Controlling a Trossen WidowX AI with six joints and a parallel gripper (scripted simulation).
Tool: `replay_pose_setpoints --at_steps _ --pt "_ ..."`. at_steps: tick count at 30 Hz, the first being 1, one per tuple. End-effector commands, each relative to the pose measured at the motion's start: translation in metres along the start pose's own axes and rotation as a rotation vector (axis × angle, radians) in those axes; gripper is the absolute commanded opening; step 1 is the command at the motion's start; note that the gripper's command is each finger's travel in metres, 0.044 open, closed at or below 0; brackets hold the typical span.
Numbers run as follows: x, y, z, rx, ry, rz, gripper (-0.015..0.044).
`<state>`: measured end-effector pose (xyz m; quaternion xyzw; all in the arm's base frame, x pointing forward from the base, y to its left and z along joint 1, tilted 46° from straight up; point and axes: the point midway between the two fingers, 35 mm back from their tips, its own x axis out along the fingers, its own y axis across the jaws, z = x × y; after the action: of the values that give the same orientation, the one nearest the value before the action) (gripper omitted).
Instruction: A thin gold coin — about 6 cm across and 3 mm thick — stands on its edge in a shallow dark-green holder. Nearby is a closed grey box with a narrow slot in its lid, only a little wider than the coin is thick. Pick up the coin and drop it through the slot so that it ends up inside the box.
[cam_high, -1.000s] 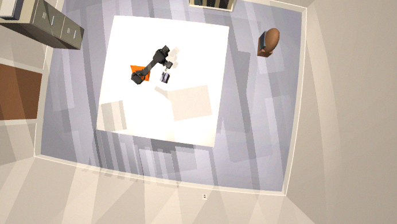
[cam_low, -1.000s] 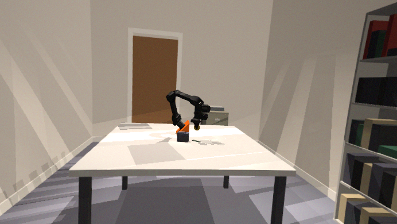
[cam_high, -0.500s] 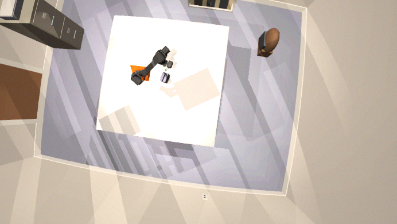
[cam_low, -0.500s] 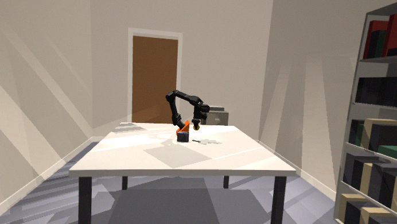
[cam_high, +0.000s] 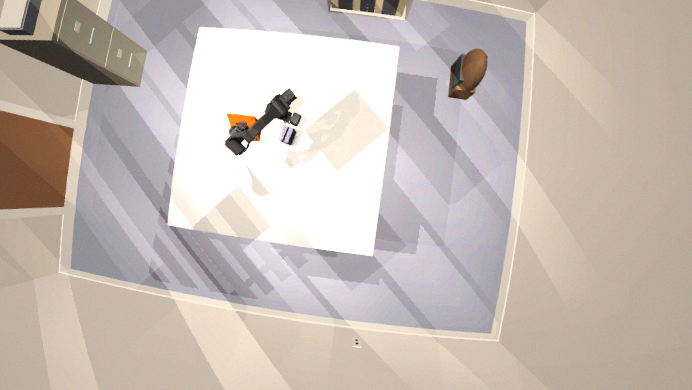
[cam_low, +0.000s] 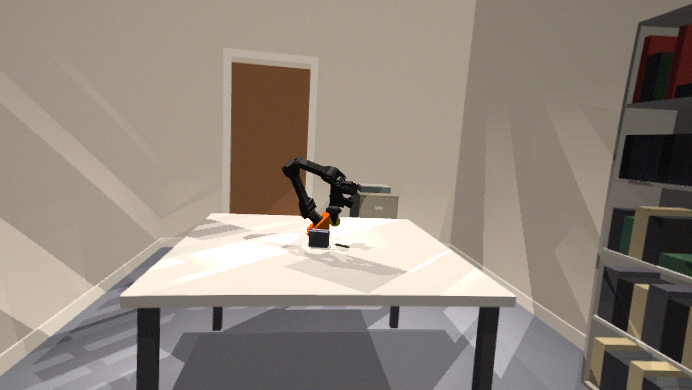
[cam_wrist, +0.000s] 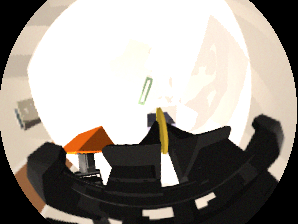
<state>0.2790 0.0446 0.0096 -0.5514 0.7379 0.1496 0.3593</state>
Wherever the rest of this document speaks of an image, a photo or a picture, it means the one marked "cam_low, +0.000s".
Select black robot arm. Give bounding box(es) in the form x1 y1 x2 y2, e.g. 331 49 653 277
282 157 358 226

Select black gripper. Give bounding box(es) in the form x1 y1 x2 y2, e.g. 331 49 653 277
326 192 344 225

